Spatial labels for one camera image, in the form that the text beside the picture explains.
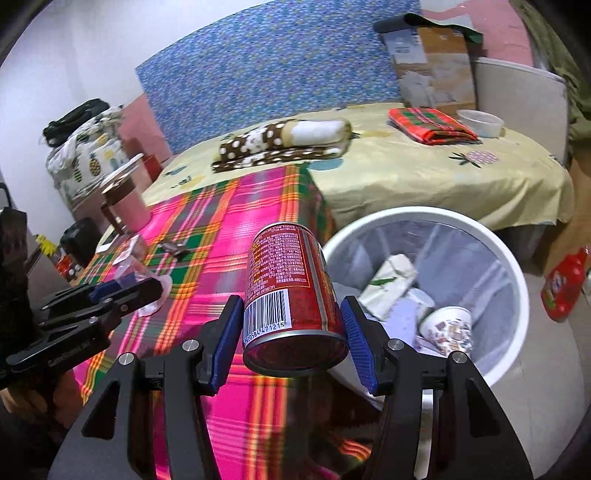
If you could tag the blue floral headboard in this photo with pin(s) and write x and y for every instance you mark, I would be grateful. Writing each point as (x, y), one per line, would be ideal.
(268, 78)

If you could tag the patterned paper cup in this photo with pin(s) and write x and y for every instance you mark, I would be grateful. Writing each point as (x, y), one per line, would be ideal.
(448, 330)

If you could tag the white bowl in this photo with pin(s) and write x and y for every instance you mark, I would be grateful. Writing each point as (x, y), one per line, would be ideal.
(480, 123)

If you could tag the pink plaid tablecloth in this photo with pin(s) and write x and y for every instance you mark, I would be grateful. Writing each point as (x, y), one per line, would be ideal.
(217, 217)

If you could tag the white patterned carton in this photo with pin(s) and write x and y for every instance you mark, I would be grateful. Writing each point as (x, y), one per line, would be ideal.
(388, 281)

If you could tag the black box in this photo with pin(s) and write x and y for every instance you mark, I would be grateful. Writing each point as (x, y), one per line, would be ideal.
(81, 240)

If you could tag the yellow bed sheet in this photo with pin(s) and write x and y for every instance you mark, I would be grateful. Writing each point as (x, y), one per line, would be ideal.
(415, 175)

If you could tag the brown polka dot blanket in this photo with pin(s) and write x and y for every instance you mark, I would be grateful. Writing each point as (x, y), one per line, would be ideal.
(258, 145)

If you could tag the red drink can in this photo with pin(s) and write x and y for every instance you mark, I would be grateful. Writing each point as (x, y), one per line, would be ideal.
(291, 277)

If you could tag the brown cardboard box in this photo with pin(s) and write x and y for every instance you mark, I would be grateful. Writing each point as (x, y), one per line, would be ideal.
(438, 60)

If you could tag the olive green cloth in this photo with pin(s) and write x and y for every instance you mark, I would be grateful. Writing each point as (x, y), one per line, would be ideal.
(563, 55)

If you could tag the yellow and black tag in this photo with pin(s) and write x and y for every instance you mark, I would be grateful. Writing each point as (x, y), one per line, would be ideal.
(46, 244)

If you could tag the red plastic bottle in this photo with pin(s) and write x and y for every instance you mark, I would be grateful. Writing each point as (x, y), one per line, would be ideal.
(565, 286)

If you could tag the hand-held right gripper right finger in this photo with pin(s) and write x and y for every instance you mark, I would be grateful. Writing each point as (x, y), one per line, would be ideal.
(358, 341)

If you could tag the pineapple print bag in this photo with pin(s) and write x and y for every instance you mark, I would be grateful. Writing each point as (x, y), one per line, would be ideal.
(87, 161)

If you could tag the clear plastic cup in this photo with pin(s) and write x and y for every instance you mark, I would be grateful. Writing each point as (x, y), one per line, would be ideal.
(157, 307)

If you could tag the black bag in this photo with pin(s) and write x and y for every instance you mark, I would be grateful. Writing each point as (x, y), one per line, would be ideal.
(74, 120)

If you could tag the small red box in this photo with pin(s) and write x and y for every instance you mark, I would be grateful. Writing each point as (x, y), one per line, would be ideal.
(150, 168)

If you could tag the white round waste bin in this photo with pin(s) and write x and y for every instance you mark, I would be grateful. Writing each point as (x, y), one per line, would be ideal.
(512, 295)

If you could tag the white flat card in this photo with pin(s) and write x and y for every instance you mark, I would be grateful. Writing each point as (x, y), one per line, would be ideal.
(115, 240)

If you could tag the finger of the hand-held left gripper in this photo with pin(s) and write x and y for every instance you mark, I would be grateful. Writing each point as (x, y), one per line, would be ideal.
(69, 302)
(138, 295)

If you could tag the clear plastic bin liner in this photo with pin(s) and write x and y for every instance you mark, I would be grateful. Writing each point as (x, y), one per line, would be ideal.
(466, 263)

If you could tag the pink cup with brown band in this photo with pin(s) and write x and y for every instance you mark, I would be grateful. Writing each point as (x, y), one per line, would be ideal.
(129, 203)

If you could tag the folded red plaid cloth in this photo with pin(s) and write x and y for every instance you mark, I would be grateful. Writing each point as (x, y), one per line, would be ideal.
(429, 127)

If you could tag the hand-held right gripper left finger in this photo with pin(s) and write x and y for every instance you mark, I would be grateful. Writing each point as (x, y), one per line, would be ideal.
(226, 341)

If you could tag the white curved chair back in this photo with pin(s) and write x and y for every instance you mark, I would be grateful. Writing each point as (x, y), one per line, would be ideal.
(517, 101)

